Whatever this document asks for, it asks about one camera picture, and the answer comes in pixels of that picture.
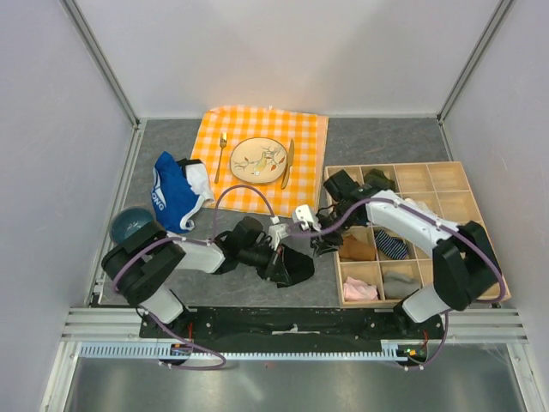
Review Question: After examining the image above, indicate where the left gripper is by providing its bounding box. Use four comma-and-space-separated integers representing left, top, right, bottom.
239, 240, 290, 284

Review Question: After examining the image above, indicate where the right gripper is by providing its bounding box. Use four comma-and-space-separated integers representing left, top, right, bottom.
310, 207, 359, 258

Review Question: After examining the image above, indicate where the black underwear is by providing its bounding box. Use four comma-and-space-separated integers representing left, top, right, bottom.
285, 245, 315, 286

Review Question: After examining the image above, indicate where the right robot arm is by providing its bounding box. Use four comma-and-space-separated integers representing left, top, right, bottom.
311, 170, 507, 338

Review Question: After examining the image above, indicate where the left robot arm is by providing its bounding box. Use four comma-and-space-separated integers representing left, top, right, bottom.
101, 216, 294, 337

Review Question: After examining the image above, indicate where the brown rolled underwear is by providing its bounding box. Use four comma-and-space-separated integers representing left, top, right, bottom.
338, 235, 377, 261

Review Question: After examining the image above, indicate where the dark green rolled underwear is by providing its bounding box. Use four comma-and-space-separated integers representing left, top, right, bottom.
364, 168, 396, 191

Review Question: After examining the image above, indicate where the striped rolled underwear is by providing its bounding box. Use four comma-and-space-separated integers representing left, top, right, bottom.
374, 229, 408, 260

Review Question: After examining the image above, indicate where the pink rolled underwear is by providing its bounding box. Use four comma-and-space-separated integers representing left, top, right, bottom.
343, 276, 379, 301

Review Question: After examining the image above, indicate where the white rolled underwear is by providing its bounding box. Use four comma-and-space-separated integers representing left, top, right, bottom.
404, 197, 437, 216

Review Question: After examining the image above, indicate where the grey rolled underwear front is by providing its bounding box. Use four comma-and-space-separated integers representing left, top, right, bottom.
383, 271, 421, 300

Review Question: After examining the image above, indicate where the blue underwear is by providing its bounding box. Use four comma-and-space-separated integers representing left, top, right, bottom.
150, 151, 199, 233

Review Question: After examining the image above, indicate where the wooden compartment tray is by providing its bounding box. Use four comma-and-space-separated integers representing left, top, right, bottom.
324, 161, 484, 308

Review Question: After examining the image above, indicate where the gold knife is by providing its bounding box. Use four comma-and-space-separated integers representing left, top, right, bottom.
281, 139, 295, 190

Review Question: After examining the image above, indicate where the orange checkered cloth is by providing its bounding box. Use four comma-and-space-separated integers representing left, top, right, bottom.
191, 106, 329, 217

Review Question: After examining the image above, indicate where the decorated ceramic plate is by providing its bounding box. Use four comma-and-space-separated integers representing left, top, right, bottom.
229, 137, 287, 185

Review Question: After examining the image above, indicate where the gold fork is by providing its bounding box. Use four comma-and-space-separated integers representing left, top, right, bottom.
214, 131, 227, 185

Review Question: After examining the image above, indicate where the blue ceramic bowl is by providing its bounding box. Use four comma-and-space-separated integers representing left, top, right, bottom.
109, 207, 154, 245

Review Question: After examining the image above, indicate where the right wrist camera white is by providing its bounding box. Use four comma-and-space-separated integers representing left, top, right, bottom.
292, 204, 322, 232

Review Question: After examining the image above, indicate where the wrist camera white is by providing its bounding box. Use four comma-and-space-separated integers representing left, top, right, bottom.
268, 216, 290, 250
292, 204, 322, 232

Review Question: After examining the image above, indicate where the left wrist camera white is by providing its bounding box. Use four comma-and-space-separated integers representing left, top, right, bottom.
268, 216, 290, 250

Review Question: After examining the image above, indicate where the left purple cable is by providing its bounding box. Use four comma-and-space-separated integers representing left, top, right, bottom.
111, 184, 280, 370

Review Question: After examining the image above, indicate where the purple cable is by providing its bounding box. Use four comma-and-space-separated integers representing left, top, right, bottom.
282, 197, 507, 373
111, 184, 280, 370

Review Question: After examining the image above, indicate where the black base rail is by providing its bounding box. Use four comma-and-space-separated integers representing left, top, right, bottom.
139, 305, 443, 354

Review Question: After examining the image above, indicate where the grey cable duct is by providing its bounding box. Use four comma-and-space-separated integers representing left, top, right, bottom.
79, 342, 407, 362

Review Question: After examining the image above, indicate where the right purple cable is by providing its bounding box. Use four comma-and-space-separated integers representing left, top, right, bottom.
282, 197, 507, 373

